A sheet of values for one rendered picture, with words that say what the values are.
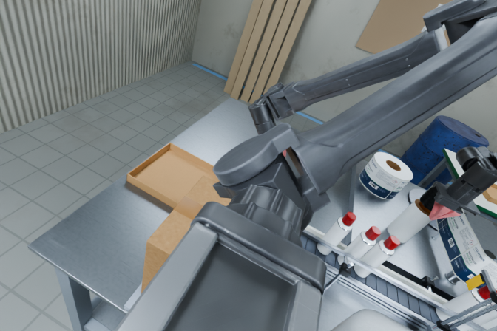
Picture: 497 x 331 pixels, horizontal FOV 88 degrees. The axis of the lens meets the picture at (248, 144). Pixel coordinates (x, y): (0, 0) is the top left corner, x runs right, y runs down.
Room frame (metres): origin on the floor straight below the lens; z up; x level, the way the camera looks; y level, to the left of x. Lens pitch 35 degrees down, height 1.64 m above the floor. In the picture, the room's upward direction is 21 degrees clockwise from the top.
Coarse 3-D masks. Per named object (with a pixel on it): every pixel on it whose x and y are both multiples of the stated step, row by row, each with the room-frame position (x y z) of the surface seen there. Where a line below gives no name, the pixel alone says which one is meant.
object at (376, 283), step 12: (312, 240) 0.64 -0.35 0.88; (312, 252) 0.59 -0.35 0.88; (336, 264) 0.57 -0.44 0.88; (372, 276) 0.58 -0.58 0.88; (372, 288) 0.54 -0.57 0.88; (384, 288) 0.55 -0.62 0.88; (396, 288) 0.57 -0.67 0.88; (396, 300) 0.52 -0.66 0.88; (408, 300) 0.54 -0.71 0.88; (420, 300) 0.56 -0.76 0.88; (420, 312) 0.52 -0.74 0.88; (432, 312) 0.53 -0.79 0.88
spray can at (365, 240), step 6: (372, 228) 0.59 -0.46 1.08; (378, 228) 0.60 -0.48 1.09; (360, 234) 0.60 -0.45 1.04; (366, 234) 0.59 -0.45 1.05; (372, 234) 0.58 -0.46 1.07; (378, 234) 0.58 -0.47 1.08; (354, 240) 0.60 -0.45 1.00; (360, 240) 0.58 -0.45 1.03; (366, 240) 0.58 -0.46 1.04; (372, 240) 0.58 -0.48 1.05; (348, 246) 0.60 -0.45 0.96; (354, 246) 0.58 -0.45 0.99; (360, 246) 0.57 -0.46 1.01; (366, 246) 0.57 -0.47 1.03; (372, 246) 0.57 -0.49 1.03; (348, 252) 0.58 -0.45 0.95; (354, 252) 0.57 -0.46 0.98; (360, 252) 0.57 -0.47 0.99; (366, 252) 0.58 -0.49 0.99; (342, 258) 0.58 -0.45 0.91
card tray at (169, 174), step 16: (160, 160) 0.79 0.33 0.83; (176, 160) 0.82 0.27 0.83; (192, 160) 0.85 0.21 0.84; (128, 176) 0.62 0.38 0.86; (144, 176) 0.68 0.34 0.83; (160, 176) 0.71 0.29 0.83; (176, 176) 0.74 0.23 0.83; (192, 176) 0.77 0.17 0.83; (208, 176) 0.80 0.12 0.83; (160, 192) 0.63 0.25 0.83; (176, 192) 0.66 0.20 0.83
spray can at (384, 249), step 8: (384, 240) 0.60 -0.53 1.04; (392, 240) 0.57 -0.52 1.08; (376, 248) 0.58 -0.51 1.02; (384, 248) 0.57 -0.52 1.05; (392, 248) 0.57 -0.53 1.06; (368, 256) 0.58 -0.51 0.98; (376, 256) 0.56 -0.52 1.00; (384, 256) 0.56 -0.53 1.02; (368, 264) 0.56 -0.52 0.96; (376, 264) 0.56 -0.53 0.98; (360, 272) 0.56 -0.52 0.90; (368, 272) 0.56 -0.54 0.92
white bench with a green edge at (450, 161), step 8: (448, 152) 2.15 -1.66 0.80; (448, 160) 2.03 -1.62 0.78; (456, 160) 2.04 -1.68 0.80; (440, 168) 2.12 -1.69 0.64; (448, 168) 2.02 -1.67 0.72; (456, 168) 1.89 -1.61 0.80; (432, 176) 2.12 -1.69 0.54; (456, 176) 1.80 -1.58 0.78; (424, 184) 2.12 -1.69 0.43; (496, 184) 1.88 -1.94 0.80; (480, 200) 1.54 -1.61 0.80; (480, 208) 1.47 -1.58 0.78; (488, 208) 1.47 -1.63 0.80; (496, 208) 1.51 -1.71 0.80; (488, 216) 1.50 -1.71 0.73; (496, 216) 1.45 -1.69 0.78
